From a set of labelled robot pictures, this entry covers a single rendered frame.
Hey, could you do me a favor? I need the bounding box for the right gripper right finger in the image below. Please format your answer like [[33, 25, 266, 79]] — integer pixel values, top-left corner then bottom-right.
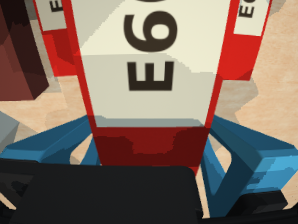
[[200, 114, 298, 217]]

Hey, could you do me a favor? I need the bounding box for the dark brown low platform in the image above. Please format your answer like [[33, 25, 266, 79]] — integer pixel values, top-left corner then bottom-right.
[[0, 0, 49, 101]]

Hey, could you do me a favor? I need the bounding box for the red box with cream label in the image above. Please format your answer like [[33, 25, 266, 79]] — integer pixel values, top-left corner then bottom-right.
[[223, 0, 272, 81]]

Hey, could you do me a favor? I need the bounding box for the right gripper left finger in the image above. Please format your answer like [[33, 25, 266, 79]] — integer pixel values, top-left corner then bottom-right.
[[0, 114, 101, 165]]

